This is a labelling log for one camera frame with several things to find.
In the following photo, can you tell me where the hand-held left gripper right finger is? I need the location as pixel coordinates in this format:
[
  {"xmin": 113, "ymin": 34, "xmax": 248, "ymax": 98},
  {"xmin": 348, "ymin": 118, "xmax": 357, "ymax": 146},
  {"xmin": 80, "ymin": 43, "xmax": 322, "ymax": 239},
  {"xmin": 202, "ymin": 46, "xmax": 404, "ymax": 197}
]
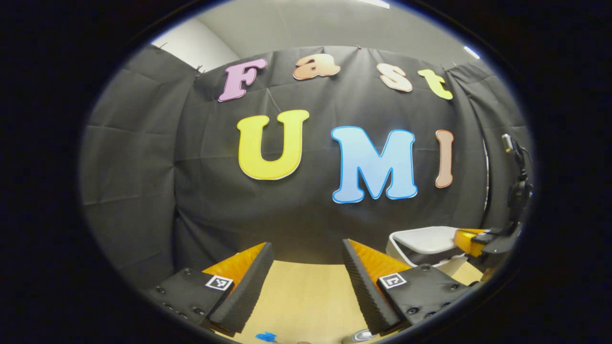
[{"xmin": 342, "ymin": 239, "xmax": 481, "ymax": 336}]

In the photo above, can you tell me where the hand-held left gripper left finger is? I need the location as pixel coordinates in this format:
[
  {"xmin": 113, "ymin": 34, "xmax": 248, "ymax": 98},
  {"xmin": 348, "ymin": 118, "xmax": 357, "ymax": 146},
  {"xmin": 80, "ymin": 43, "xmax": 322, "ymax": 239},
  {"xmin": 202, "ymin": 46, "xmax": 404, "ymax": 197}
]
[{"xmin": 143, "ymin": 242, "xmax": 274, "ymax": 338}]

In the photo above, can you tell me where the silver pop can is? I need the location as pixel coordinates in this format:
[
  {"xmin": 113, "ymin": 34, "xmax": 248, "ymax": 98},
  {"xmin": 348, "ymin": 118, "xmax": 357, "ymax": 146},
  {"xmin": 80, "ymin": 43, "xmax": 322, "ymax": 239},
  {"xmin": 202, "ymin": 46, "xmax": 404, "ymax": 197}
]
[{"xmin": 342, "ymin": 329, "xmax": 376, "ymax": 344}]

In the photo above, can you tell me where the white desktop garbage bin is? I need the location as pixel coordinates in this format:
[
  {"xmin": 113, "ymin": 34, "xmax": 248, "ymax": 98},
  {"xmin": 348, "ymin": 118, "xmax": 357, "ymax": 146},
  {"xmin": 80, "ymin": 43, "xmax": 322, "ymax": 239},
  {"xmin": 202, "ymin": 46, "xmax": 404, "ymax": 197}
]
[{"xmin": 386, "ymin": 226, "xmax": 467, "ymax": 267}]

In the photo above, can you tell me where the wooden desktop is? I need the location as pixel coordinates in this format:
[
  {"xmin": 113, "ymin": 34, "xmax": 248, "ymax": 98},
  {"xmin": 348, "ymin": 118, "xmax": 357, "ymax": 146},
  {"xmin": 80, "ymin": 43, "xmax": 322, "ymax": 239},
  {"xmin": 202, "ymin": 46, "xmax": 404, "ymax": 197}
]
[{"xmin": 218, "ymin": 260, "xmax": 484, "ymax": 344}]

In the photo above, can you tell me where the black backdrop cloth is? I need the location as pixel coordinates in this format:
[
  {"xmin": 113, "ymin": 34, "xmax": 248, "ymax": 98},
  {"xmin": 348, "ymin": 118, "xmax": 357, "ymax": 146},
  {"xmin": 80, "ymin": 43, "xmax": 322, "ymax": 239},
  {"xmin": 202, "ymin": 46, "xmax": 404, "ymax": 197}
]
[{"xmin": 79, "ymin": 44, "xmax": 534, "ymax": 292}]

